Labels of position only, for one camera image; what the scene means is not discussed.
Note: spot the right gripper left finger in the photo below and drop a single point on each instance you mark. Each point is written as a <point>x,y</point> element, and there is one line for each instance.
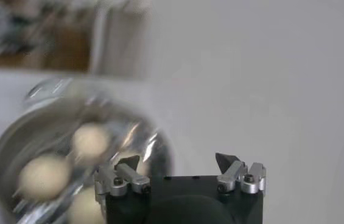
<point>123,182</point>

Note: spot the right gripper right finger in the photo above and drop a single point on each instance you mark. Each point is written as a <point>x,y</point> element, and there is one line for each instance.
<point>238,179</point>

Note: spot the perforated steel steamer basket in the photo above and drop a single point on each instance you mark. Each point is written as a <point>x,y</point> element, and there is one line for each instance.
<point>22,143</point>

